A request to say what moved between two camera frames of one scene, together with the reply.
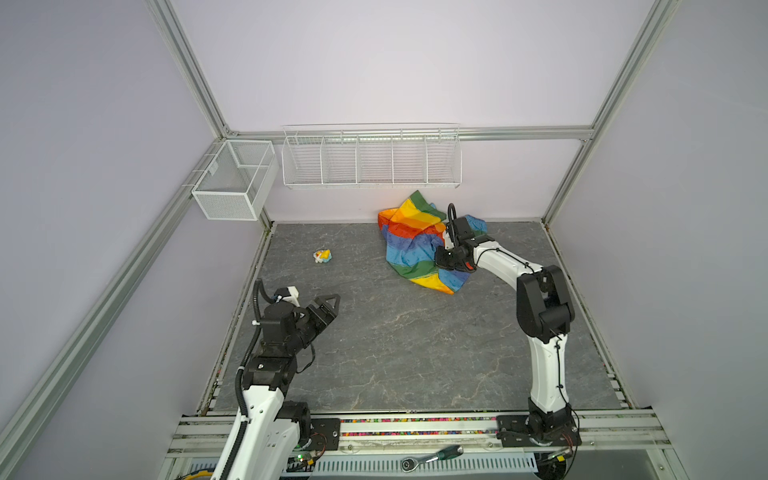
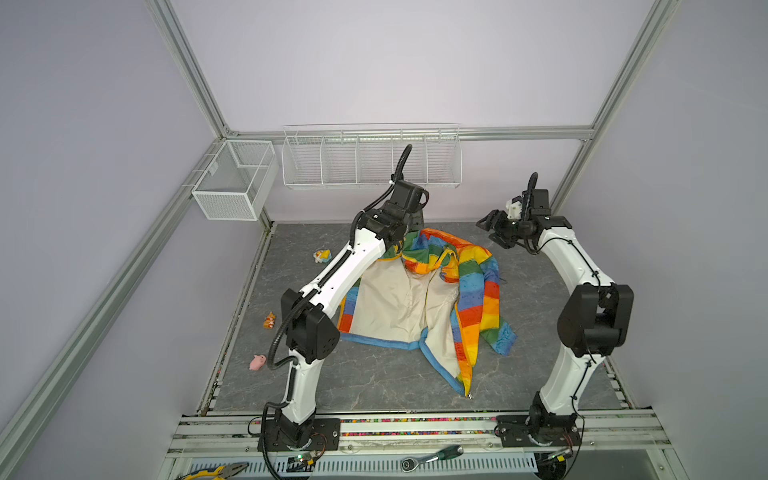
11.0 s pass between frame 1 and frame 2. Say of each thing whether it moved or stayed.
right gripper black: moved
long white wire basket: stayed
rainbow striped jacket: moved
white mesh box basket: stayed
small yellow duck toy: stayed
